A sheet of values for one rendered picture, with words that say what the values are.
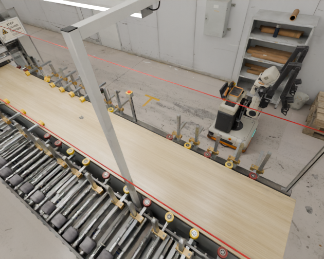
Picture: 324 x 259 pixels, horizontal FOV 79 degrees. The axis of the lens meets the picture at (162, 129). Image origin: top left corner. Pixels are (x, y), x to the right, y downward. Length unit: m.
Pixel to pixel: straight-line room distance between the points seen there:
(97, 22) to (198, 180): 1.64
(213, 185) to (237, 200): 0.24
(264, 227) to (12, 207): 3.28
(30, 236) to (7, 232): 0.34
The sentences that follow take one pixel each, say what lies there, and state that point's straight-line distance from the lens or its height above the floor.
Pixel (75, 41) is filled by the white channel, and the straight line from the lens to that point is 0.91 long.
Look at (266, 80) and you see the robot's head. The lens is 2.80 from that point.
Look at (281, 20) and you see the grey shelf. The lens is 3.85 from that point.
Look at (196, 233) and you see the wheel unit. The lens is 1.89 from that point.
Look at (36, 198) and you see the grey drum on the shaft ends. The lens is 2.50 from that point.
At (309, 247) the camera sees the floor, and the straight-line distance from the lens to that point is 3.20.
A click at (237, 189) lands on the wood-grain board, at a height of 0.90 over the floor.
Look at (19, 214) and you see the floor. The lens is 3.63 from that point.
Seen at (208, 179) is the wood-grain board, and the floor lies 0.90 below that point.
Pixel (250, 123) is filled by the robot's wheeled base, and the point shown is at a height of 0.28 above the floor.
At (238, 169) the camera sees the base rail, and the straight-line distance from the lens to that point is 2.47.
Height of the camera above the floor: 2.73
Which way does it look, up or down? 48 degrees down
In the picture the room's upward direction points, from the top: 5 degrees counter-clockwise
